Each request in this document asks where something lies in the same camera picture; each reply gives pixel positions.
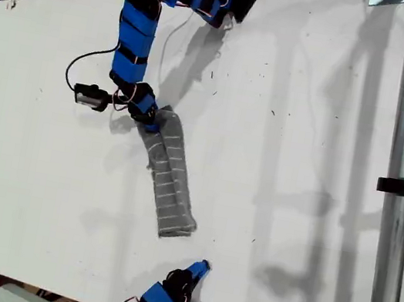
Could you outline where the grey white-striped towel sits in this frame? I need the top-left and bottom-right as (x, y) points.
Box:
(118, 99), (218, 244)

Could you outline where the white box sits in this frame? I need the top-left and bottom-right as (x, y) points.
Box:
(0, 281), (83, 302)

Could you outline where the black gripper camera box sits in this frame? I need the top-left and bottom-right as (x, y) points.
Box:
(71, 81), (112, 114)

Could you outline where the black camera cable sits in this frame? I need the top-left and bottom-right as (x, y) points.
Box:
(63, 40), (118, 96)

